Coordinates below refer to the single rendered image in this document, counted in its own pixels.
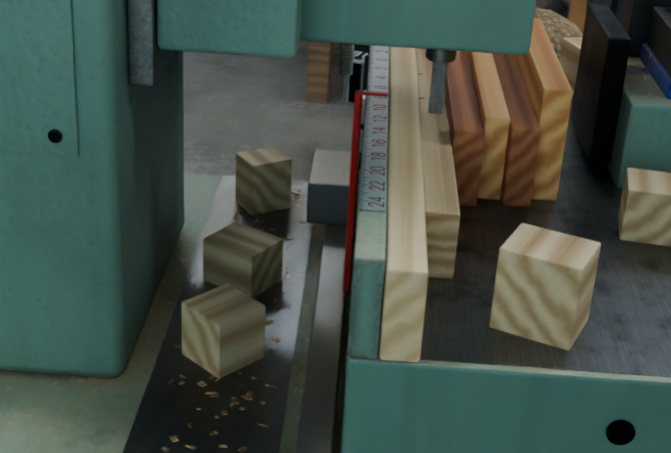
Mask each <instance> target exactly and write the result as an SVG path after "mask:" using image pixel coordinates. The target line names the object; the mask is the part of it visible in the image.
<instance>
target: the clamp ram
mask: <svg viewBox="0 0 671 453"><path fill-rule="evenodd" d="M630 45H631V39H630V37H629V36H628V34H627V33H626V31H625V30H624V29H623V27H622V26H621V24H620V23H619V21H618V20H617V18H616V17H615V15H614V14H613V13H612V11H611V10H610V8H609V7H608V5H606V4H593V3H590V4H588V5H587V10H586V17H585V23H584V30H583V37H582V43H581V50H580V57H579V63H578V70H577V77H576V83H575V90H574V97H573V103H572V110H571V116H570V118H571V121H572V124H573V126H574V128H575V131H576V133H577V136H578V138H579V140H580V143H581V145H582V148H583V150H584V153H585V155H586V157H587V160H588V162H589V164H594V165H610V163H611V157H612V151H613V145H614V139H615V133H616V127H617V122H618V116H619V110H620V104H621V98H622V92H623V86H624V80H625V74H626V73H627V74H642V75H650V72H649V69H648V68H647V67H634V66H627V63H628V57H629V51H630Z"/></svg>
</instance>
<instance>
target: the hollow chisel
mask: <svg viewBox="0 0 671 453"><path fill-rule="evenodd" d="M446 72H447V63H436V62H432V69H431V80H430V91H429V102H428V112H429V113H431V114H442V113H443V103H444V93H445V82H446Z"/></svg>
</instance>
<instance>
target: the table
mask: <svg viewBox="0 0 671 453"><path fill-rule="evenodd" d="M573 97H574V95H573V94H572V99H571V106H570V113H569V119H568V126H567V133H566V140H565V146H564V153H563V160H562V166H561V173H560V180H559V186H558V193H557V199H556V201H548V200H533V199H531V205H530V207H515V206H504V205H503V204H502V202H501V198H500V200H486V199H477V204H476V207H469V206H459V210H460V221H459V230H458V239H457V248H456V257H455V266H454V275H453V279H449V278H434V277H429V278H428V283H427V293H426V303H425V313H424V323H423V333H422V343H421V353H420V360H419V362H408V361H394V360H382V359H380V358H379V356H378V357H377V359H366V358H352V357H348V356H347V359H346V374H345V389H344V405H343V420H342V435H341V449H340V452H341V453H671V246H665V245H658V244H651V243H643V242H636V241H629V240H622V239H620V238H619V209H620V203H621V198H622V192H623V188H619V187H617V186H615V184H614V182H613V180H612V178H611V175H610V173H609V171H608V169H607V166H606V165H594V164H589V162H588V160H587V157H586V155H585V153H584V150H583V148H582V145H581V143H580V140H579V138H578V136H577V133H576V131H575V128H574V126H573V124H572V121H571V118H570V116H571V110H572V103H573ZM521 224H528V225H532V226H536V227H543V228H547V229H551V230H555V231H559V232H563V233H566V234H570V235H574V236H578V237H582V238H586V239H590V240H594V241H598V242H600V243H601V249H600V254H599V259H598V265H597V271H596V277H595V283H594V288H593V294H592V300H591V306H590V312H589V317H588V321H587V322H586V324H585V326H584V327H583V329H582V330H581V332H580V334H579V335H578V337H577V339H576V340H575V342H574V343H573V345H572V347H571V348H570V350H564V349H561V348H558V347H554V346H551V345H547V344H544V343H541V342H537V341H534V340H531V339H527V338H524V337H521V336H517V335H514V334H510V333H507V332H504V331H500V330H497V329H494V328H490V327H489V323H490V315H491V308H492V300H493V293H494V285H495V277H496V269H497V261H498V254H499V249H500V248H501V246H502V245H503V244H504V243H505V242H506V241H507V239H508V238H509V237H510V236H511V235H512V234H513V233H514V231H515V230H516V229H517V228H518V227H519V226H520V225H521Z"/></svg>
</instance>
